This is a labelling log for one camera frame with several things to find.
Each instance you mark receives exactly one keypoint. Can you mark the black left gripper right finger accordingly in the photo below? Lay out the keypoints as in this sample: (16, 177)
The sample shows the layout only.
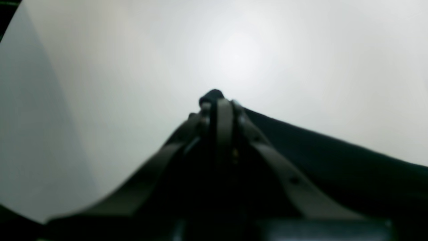
(322, 218)

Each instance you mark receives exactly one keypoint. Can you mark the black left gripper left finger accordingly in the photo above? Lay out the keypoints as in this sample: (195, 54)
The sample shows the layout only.
(129, 213)

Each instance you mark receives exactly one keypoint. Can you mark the black t-shirt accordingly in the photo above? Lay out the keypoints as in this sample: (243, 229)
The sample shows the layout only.
(243, 190)

